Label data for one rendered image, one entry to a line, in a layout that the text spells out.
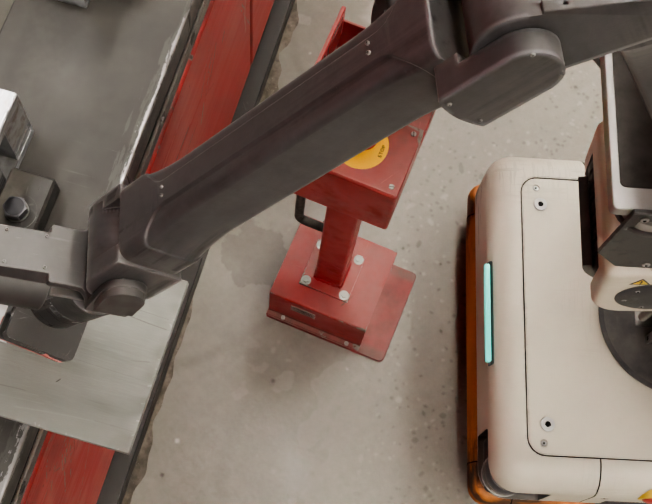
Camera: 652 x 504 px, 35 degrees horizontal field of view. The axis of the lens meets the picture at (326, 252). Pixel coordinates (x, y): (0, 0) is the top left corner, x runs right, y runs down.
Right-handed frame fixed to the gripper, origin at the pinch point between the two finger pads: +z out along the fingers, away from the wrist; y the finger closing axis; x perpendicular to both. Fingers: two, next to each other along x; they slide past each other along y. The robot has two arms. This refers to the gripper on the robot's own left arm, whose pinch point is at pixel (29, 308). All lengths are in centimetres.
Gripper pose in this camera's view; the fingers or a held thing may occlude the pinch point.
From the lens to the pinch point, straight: 105.9
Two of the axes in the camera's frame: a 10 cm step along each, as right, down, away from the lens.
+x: 8.0, 4.1, 4.3
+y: -2.7, 9.0, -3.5
